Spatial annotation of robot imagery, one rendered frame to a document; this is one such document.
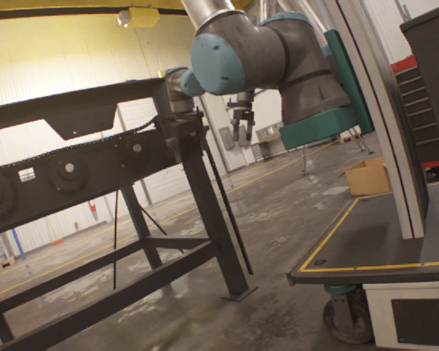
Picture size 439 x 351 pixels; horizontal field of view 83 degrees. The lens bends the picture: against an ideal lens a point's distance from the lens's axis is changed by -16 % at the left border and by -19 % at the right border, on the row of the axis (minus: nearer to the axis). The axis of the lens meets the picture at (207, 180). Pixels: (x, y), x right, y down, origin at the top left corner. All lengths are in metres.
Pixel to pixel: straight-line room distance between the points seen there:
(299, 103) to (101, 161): 0.84
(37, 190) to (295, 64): 0.97
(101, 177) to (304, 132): 0.83
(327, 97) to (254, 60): 0.20
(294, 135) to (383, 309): 0.49
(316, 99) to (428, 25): 0.29
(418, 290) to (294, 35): 0.66
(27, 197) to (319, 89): 1.03
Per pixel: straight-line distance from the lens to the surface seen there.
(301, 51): 0.74
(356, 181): 2.70
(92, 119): 1.31
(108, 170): 1.25
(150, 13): 9.47
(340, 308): 0.95
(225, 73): 0.62
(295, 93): 0.73
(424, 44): 0.71
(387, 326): 0.85
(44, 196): 1.18
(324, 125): 0.69
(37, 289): 2.13
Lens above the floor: 0.69
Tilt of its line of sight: 3 degrees down
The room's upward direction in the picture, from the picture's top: 20 degrees counter-clockwise
